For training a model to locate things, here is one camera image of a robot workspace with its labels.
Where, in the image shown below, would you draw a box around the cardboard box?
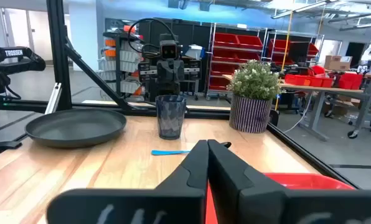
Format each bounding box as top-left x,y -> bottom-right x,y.
324,55 -> 354,71

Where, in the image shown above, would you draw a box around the red storage bin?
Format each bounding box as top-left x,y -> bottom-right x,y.
284,73 -> 312,86
337,73 -> 364,90
309,77 -> 334,88

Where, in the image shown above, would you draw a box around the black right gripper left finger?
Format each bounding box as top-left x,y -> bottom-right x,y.
47,139 -> 210,224

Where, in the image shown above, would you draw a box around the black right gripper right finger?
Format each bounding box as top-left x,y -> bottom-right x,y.
207,139 -> 371,224

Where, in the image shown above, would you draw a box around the potted plant striped pot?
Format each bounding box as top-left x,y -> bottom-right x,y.
226,58 -> 281,134

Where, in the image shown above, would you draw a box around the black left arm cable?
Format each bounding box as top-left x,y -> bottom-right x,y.
128,17 -> 177,54

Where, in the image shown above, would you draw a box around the dark translucent faceted cup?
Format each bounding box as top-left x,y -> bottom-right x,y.
155,95 -> 187,140

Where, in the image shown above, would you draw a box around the black partition panel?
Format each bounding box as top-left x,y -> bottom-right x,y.
138,17 -> 212,94

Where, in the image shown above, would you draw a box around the red plastic tray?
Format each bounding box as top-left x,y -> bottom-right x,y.
205,172 -> 356,224

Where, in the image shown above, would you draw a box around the silver aluminium bar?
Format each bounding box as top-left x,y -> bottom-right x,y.
44,82 -> 63,115

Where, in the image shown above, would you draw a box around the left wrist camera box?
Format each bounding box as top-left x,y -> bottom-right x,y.
159,39 -> 182,60

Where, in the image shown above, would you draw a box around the rack white orange bins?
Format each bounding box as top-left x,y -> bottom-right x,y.
97,29 -> 144,98

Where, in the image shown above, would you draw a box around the black round plate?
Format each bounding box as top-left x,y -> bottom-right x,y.
24,108 -> 127,149

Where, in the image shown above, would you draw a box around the ceiling light strip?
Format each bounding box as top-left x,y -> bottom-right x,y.
271,0 -> 331,19

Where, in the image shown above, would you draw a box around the blue-handled black spoon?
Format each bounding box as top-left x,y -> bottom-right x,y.
151,141 -> 232,156

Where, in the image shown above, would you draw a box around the white and blue box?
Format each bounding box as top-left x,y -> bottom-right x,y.
184,44 -> 206,60

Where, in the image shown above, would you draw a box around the metal rack red bins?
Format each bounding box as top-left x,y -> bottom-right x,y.
266,29 -> 325,68
206,23 -> 267,101

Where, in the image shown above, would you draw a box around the white floor cable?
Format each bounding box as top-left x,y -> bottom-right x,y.
283,92 -> 313,134

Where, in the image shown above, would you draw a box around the yellow hanging cable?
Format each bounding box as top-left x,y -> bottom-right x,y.
274,11 -> 294,111

